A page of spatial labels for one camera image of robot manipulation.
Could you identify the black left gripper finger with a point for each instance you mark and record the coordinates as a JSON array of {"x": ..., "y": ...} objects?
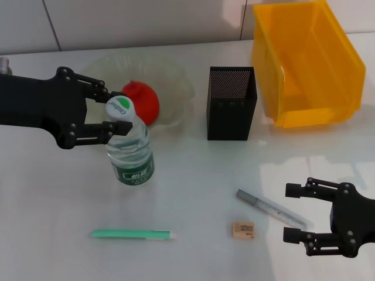
[
  {"x": 123, "y": 128},
  {"x": 96, "y": 90}
]

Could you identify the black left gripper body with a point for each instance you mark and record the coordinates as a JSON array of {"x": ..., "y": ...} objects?
[{"x": 44, "y": 102}]

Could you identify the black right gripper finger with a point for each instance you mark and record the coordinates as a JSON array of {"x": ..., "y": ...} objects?
[
  {"x": 293, "y": 234},
  {"x": 294, "y": 190}
]

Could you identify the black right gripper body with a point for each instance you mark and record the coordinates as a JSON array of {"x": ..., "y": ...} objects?
[{"x": 354, "y": 222}]

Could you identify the clear water bottle green label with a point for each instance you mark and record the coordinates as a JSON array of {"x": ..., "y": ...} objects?
[{"x": 132, "y": 158}]

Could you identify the grey pen clear cap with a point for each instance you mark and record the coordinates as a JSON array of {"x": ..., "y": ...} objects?
[{"x": 263, "y": 206}]

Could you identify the orange fruit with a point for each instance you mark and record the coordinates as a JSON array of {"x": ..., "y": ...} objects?
[{"x": 146, "y": 99}]

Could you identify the green pen white cap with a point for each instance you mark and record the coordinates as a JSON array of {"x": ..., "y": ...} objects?
[{"x": 132, "y": 234}]

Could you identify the small beige eraser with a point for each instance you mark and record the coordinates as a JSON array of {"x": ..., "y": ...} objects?
[{"x": 243, "y": 230}]

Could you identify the clear green glass fruit plate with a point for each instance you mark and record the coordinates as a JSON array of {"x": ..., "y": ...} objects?
[{"x": 173, "y": 85}]

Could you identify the black mesh pen holder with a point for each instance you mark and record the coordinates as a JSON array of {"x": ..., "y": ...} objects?
[{"x": 231, "y": 120}]

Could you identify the yellow plastic bin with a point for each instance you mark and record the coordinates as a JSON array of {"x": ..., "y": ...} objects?
[{"x": 307, "y": 52}]

